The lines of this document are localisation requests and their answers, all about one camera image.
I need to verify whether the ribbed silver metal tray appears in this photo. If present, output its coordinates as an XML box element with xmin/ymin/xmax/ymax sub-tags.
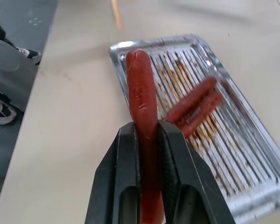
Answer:
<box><xmin>109</xmin><ymin>34</ymin><xmax>280</xmax><ymax>224</ymax></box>

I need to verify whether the wooden skewer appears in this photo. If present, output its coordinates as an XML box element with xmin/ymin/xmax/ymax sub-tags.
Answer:
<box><xmin>111</xmin><ymin>0</ymin><xmax>123</xmax><ymax>30</ymax></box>

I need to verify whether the black and white sneaker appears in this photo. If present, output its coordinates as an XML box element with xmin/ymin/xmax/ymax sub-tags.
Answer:
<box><xmin>14</xmin><ymin>46</ymin><xmax>42</xmax><ymax>65</ymax></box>

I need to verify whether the grey trouser leg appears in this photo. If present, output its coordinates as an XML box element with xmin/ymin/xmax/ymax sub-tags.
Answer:
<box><xmin>0</xmin><ymin>39</ymin><xmax>37</xmax><ymax>112</ymax></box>

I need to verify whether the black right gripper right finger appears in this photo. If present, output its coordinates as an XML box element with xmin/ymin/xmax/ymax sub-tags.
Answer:
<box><xmin>157</xmin><ymin>119</ymin><xmax>236</xmax><ymax>224</ymax></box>

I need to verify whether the long red sausage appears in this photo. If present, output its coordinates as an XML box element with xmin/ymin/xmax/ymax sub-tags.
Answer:
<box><xmin>125</xmin><ymin>49</ymin><xmax>165</xmax><ymax>224</ymax></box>

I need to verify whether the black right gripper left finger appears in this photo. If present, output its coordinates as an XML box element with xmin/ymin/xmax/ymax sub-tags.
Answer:
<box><xmin>84</xmin><ymin>121</ymin><xmax>141</xmax><ymax>224</ymax></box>

